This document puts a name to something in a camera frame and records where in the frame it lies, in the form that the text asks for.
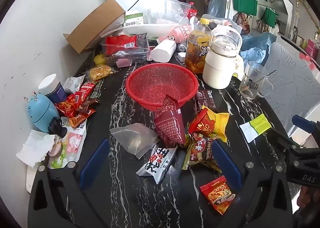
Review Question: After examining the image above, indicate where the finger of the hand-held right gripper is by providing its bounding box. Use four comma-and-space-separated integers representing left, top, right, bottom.
292, 115, 320, 135
269, 129, 303, 158

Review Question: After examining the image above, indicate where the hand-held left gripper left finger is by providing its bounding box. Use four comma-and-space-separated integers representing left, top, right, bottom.
27, 138, 111, 228

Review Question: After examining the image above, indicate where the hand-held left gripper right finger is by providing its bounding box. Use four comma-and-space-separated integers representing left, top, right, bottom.
212, 140, 293, 228

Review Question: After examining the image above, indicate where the brown yellow snack packet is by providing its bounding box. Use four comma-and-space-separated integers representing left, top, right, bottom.
182, 133, 222, 172

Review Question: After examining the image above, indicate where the red gold-print snack packet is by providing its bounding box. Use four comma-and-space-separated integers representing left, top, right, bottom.
200, 176, 237, 215

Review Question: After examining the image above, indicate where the large yellow snack packet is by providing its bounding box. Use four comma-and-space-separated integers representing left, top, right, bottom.
202, 105, 230, 143

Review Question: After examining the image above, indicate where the clear zip bag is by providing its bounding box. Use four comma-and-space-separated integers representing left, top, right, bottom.
109, 123, 160, 159

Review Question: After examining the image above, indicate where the white red-print snack packet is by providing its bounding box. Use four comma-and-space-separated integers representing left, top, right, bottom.
136, 145, 178, 185

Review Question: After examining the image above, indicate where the dark brown snack packet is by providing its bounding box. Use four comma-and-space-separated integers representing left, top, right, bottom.
194, 90, 217, 113

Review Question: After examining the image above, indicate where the dark red snack bag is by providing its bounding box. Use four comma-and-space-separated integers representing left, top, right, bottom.
154, 94, 187, 147

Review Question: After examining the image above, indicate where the red plastic basket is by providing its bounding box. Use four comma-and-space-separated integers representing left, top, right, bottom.
125, 63, 199, 112

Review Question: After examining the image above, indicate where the white yellow-green sachet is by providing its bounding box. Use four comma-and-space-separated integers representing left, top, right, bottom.
239, 113, 272, 143

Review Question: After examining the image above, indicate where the white green snack packet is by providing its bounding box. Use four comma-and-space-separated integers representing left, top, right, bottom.
47, 118, 87, 169

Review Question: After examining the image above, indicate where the white leaf-pattern chair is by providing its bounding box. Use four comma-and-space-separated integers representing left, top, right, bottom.
260, 42, 320, 123

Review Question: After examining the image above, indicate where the black figurine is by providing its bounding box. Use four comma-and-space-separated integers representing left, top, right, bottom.
47, 117, 68, 137

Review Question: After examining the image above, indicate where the small brown snack packet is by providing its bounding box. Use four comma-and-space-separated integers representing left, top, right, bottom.
76, 98, 100, 113

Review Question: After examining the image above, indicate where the crumpled white paper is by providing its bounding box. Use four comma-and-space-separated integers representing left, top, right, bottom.
16, 129, 57, 168

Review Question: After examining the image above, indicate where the red yellow snack packet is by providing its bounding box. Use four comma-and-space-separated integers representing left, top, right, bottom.
54, 93, 82, 118

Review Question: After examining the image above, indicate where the glass mug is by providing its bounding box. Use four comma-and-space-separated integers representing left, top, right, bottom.
239, 61, 274, 100

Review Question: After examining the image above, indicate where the blue toy robot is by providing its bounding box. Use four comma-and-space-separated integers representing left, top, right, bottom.
24, 90, 62, 133

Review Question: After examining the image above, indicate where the white grey packet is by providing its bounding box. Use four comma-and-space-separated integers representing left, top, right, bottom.
62, 75, 86, 94

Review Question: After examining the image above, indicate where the white jar dark blue label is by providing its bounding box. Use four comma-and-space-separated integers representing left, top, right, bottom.
38, 74, 68, 104

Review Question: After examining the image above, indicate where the smiley print cloth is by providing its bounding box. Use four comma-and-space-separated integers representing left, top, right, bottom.
232, 55, 245, 77

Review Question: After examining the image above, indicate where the small yellow noodle packet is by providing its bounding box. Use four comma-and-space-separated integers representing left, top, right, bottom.
85, 65, 119, 81

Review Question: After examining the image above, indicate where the yellow lemon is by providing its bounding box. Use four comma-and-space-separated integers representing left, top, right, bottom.
94, 54, 107, 66

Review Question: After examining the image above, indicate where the pink block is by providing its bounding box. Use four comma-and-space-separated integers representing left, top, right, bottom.
116, 58, 131, 68

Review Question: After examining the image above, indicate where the clear plastic container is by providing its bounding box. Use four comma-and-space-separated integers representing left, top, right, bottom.
101, 38, 150, 66

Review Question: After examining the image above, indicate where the yellow-cap iced tea bottle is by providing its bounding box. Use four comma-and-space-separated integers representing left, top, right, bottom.
185, 18, 213, 74

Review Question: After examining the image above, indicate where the white cylinder cup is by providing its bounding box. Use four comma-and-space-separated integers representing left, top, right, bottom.
150, 41, 177, 63

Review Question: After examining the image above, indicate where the cardboard box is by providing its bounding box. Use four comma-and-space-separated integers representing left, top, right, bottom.
63, 0, 126, 54

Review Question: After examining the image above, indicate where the pink paper cup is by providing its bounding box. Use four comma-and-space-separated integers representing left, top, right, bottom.
156, 24, 193, 43

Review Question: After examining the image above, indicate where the white tray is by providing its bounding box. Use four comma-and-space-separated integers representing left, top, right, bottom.
122, 23, 187, 37

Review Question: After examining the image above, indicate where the red cola bottle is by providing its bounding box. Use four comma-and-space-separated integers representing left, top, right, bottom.
187, 2, 198, 22

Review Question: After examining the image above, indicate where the clear plastic bag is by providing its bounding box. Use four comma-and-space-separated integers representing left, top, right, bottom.
147, 0, 192, 24

